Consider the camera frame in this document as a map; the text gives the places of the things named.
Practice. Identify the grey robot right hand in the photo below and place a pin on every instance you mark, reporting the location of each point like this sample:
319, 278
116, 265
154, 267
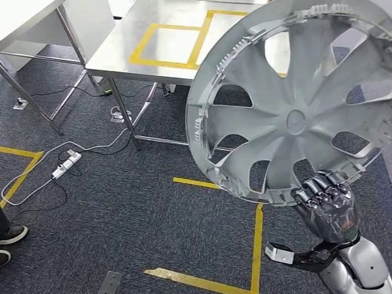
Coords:
331, 211

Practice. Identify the grey plastic wheel hubcap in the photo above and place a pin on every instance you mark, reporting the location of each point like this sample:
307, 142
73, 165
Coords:
295, 121

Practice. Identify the robot right arm silver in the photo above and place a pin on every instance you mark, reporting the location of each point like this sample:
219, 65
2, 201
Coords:
364, 263

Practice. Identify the yellow tape outline on workbench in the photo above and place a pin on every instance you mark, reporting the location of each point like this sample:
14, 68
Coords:
202, 37

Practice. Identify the stainless steel workbench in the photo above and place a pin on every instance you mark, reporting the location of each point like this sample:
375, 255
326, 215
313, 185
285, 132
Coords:
122, 52

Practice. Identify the yellow broken floor tape square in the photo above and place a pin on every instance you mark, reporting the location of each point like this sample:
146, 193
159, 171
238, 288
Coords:
255, 251

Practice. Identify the white power strip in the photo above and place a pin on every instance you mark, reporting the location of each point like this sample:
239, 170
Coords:
66, 165

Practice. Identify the person's foot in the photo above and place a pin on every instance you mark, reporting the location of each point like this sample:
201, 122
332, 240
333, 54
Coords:
4, 259
13, 235

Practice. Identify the floor socket plate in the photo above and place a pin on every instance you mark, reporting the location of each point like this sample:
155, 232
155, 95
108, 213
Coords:
20, 104

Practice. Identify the person's leg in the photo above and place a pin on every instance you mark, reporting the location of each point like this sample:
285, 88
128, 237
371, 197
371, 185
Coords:
2, 221

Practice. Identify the white desk with steel legs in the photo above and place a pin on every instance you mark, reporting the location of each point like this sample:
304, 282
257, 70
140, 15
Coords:
24, 20

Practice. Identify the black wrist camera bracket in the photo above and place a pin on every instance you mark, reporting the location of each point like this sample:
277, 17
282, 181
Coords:
312, 259

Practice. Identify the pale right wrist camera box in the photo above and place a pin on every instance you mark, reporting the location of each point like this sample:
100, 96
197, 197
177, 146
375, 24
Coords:
279, 253

